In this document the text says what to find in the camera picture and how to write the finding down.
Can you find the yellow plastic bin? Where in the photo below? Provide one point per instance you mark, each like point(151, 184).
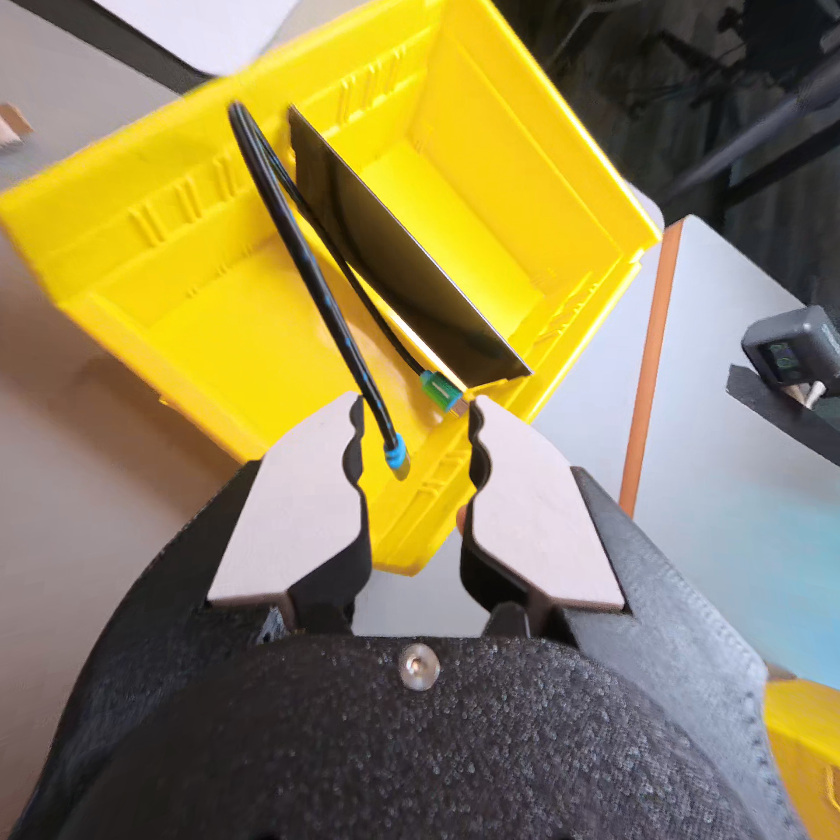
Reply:
point(807, 754)
point(197, 295)

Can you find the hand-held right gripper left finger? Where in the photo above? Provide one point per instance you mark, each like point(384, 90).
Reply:
point(295, 518)

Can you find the tilted table grey leg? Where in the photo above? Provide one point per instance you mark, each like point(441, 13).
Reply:
point(754, 131)

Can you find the black bin divider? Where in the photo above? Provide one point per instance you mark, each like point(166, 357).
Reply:
point(394, 262)

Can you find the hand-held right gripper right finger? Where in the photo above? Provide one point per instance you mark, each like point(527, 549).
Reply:
point(538, 531)

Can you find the small grey device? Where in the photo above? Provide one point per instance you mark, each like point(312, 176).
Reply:
point(794, 348)

